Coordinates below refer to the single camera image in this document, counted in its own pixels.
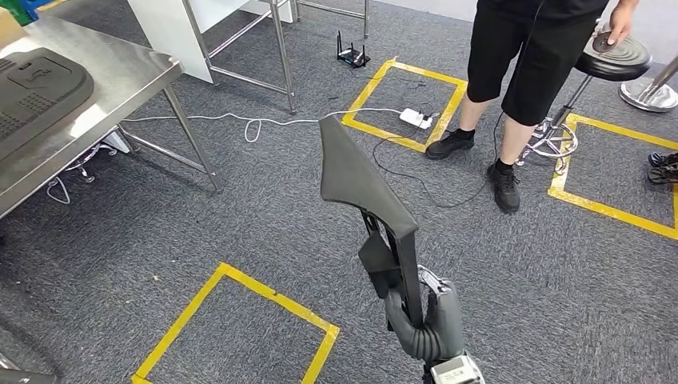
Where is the person's hand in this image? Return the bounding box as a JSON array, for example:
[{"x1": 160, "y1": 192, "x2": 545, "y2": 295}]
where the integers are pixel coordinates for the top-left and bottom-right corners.
[{"x1": 606, "y1": 0, "x2": 640, "y2": 46}]

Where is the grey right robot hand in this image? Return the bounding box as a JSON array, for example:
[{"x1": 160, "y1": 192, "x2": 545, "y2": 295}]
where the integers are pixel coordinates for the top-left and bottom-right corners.
[{"x1": 384, "y1": 265, "x2": 467, "y2": 365}]

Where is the black plastic plate frame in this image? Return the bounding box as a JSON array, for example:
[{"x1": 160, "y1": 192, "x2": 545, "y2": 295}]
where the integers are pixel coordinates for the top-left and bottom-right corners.
[{"x1": 317, "y1": 115, "x2": 425, "y2": 330}]

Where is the stainless steel workbench table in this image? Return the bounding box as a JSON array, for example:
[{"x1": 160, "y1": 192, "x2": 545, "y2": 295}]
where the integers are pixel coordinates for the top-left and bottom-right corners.
[{"x1": 0, "y1": 14, "x2": 225, "y2": 221}]

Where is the black chrome bar stool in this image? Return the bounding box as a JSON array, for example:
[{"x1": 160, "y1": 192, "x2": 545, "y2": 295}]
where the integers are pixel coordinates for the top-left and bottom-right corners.
[{"x1": 516, "y1": 32, "x2": 653, "y2": 177}]

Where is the chrome stool base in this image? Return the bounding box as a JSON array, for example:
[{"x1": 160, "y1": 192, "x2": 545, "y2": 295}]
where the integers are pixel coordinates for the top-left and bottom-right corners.
[{"x1": 618, "y1": 53, "x2": 678, "y2": 114}]

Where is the person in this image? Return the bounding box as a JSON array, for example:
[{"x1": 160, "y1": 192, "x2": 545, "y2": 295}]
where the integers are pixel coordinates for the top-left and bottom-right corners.
[
  {"x1": 647, "y1": 151, "x2": 678, "y2": 186},
  {"x1": 423, "y1": 0, "x2": 642, "y2": 214}
]

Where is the yellow floor tape square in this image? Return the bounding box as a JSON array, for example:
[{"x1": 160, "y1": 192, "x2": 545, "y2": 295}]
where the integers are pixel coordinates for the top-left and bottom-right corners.
[
  {"x1": 341, "y1": 57, "x2": 469, "y2": 154},
  {"x1": 548, "y1": 112, "x2": 678, "y2": 241},
  {"x1": 130, "y1": 262, "x2": 341, "y2": 384}
]

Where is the white power strip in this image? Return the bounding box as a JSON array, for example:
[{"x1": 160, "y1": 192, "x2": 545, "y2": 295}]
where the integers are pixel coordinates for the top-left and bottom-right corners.
[{"x1": 398, "y1": 107, "x2": 434, "y2": 131}]

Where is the black wifi router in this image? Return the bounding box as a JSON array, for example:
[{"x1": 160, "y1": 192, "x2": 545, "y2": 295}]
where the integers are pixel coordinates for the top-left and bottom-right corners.
[{"x1": 335, "y1": 30, "x2": 372, "y2": 70}]

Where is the white panel board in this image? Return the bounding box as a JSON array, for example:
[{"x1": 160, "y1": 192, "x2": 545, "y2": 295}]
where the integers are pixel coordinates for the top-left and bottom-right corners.
[{"x1": 126, "y1": 0, "x2": 295, "y2": 85}]

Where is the large black moulded panel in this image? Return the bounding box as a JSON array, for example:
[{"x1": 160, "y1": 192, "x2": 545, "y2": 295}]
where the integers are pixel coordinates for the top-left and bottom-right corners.
[{"x1": 0, "y1": 47, "x2": 95, "y2": 162}]

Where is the green bin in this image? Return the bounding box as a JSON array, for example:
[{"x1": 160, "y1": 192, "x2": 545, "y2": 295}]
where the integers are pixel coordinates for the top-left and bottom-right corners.
[{"x1": 0, "y1": 0, "x2": 34, "y2": 26}]

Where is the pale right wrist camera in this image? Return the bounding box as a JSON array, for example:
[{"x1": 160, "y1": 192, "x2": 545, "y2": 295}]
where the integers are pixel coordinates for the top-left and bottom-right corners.
[{"x1": 429, "y1": 354, "x2": 485, "y2": 384}]

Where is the thin black cable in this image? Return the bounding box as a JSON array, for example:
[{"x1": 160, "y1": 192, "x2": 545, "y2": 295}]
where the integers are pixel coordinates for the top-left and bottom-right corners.
[{"x1": 372, "y1": 114, "x2": 505, "y2": 210}]

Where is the white power cable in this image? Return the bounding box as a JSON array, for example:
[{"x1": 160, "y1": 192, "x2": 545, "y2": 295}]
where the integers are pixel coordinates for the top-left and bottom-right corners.
[{"x1": 120, "y1": 107, "x2": 404, "y2": 144}]

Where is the white cable bundle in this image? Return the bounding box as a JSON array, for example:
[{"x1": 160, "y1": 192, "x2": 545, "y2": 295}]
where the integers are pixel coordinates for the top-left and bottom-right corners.
[{"x1": 45, "y1": 130, "x2": 131, "y2": 206}]

